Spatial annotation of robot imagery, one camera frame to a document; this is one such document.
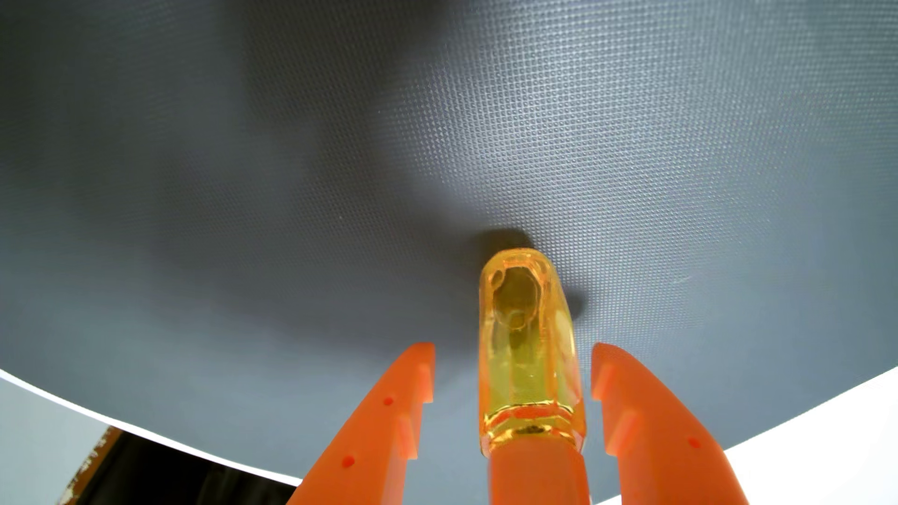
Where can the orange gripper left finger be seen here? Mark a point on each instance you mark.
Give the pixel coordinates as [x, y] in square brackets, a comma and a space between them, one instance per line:
[372, 442]

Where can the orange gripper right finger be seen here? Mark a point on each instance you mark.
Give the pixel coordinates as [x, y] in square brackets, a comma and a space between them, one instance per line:
[659, 442]

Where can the yellow eyedrops bottle orange cap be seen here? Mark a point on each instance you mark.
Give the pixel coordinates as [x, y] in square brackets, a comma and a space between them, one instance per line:
[530, 372]

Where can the black bag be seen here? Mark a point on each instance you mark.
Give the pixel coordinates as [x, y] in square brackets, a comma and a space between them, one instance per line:
[189, 477]

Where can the dark grey textured mat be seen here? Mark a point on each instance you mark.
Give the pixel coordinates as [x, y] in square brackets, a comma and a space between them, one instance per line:
[421, 196]

